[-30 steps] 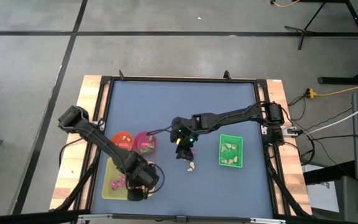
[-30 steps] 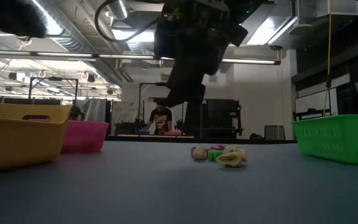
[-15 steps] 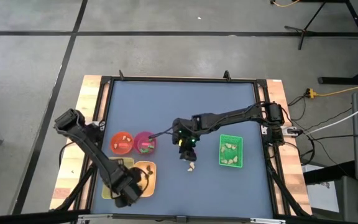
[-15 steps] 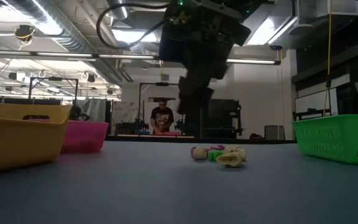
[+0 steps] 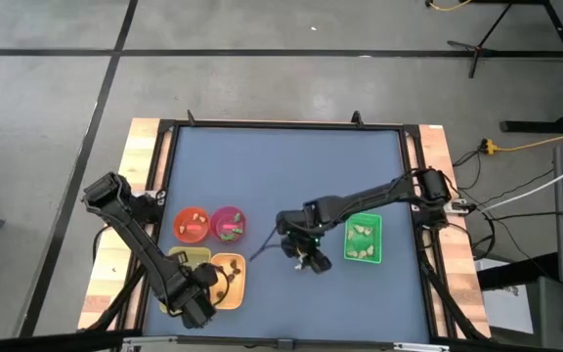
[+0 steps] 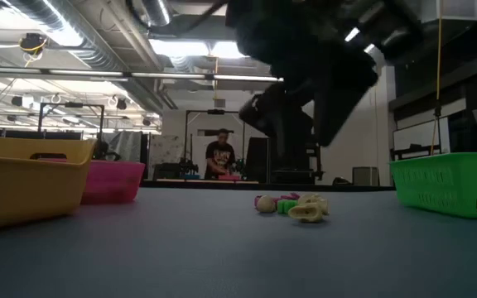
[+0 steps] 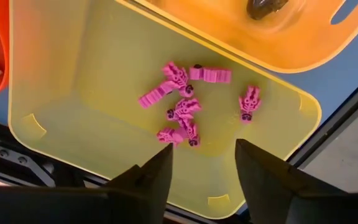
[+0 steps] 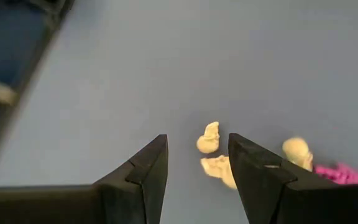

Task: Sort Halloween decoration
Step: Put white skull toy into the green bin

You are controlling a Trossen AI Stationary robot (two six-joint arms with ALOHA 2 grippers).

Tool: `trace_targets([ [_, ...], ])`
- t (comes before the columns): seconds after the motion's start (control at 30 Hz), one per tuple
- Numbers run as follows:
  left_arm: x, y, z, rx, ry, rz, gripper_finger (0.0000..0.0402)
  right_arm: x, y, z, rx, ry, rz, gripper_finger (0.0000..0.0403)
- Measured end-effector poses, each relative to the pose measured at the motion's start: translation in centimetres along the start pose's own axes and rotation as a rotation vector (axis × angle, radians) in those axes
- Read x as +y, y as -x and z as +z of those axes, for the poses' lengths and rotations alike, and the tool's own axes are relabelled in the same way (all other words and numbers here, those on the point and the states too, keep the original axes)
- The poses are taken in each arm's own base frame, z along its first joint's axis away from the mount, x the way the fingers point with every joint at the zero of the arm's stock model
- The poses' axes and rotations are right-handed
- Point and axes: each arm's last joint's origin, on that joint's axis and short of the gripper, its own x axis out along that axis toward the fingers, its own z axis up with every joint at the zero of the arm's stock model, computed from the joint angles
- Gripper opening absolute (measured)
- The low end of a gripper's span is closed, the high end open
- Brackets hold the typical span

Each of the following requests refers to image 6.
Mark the black ceiling device yellow cable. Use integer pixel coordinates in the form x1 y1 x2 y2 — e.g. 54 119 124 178
17 31 50 68

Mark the pink plastic bowl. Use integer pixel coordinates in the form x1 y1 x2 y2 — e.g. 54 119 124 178
80 160 147 205

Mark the black pipe frame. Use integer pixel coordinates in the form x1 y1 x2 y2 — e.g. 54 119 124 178
36 102 106 161

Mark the long fluorescent light fixture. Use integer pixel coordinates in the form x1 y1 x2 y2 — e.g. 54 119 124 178
0 65 284 88

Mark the grey waste bin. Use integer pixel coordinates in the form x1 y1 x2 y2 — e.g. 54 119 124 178
351 166 380 187

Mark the tall black gantry frame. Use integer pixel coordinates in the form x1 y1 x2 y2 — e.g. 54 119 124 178
183 108 247 181

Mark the round silver duct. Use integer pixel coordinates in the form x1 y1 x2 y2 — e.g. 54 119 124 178
141 0 173 26

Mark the silver ribbed ventilation duct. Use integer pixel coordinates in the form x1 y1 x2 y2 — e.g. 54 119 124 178
4 0 165 113

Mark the white hanging cloth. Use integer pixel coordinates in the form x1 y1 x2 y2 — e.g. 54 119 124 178
191 132 242 180

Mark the green plastic basket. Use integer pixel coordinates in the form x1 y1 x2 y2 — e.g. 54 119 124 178
389 151 477 220

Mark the person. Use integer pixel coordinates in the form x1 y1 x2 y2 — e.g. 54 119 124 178
203 127 237 181

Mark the bright ceiling light panel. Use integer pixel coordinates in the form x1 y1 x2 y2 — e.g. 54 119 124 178
149 39 243 59

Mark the green figure toy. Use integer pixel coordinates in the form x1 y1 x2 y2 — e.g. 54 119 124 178
276 199 300 215

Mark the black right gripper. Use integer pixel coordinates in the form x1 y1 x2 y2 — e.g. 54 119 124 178
238 61 378 148

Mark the orange-yellow plastic bin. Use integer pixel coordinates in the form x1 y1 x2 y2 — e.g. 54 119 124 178
0 134 98 233

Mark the black equipment cabinet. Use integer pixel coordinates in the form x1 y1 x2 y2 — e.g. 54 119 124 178
245 131 325 186

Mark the grey hanging cloth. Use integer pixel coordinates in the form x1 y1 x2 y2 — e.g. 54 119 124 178
100 131 143 164

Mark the white board panel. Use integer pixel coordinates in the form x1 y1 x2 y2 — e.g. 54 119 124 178
393 117 451 155

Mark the yellow hanging cable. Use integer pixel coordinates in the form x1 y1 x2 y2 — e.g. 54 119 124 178
430 18 443 157

